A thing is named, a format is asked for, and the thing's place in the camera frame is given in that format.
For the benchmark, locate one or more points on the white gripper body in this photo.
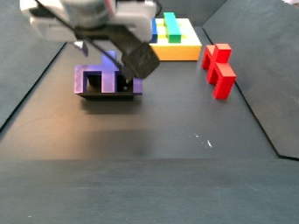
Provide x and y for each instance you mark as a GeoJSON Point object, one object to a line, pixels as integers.
{"type": "Point", "coordinates": [90, 14]}

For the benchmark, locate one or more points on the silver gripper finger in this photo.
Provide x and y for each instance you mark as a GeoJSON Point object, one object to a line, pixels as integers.
{"type": "Point", "coordinates": [82, 46]}

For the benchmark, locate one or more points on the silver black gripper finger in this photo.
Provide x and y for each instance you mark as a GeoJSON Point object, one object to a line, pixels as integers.
{"type": "Point", "coordinates": [127, 72]}

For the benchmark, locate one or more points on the purple E-shaped block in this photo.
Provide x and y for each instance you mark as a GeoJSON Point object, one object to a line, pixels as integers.
{"type": "Point", "coordinates": [104, 68]}

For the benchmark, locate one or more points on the black L-shaped fixture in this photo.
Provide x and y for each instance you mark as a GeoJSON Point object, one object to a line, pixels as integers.
{"type": "Point", "coordinates": [96, 86]}

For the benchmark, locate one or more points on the yellow slotted board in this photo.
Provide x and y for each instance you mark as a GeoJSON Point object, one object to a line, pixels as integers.
{"type": "Point", "coordinates": [184, 51]}

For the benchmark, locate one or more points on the blue bar block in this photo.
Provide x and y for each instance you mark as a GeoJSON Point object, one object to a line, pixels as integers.
{"type": "Point", "coordinates": [154, 40]}

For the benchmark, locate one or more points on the green bar block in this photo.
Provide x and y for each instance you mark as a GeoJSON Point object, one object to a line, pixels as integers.
{"type": "Point", "coordinates": [172, 28]}

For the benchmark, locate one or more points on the red E-shaped block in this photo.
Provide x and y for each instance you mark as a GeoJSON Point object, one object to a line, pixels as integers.
{"type": "Point", "coordinates": [220, 74]}

